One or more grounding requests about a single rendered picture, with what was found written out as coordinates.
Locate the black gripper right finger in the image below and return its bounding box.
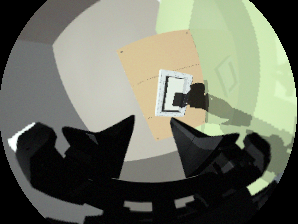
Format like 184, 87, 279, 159
170, 117, 239, 179

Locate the tan wooden board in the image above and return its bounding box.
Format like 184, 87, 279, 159
116, 28, 205, 141

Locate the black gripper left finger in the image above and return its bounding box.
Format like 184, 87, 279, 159
61, 116, 136, 179

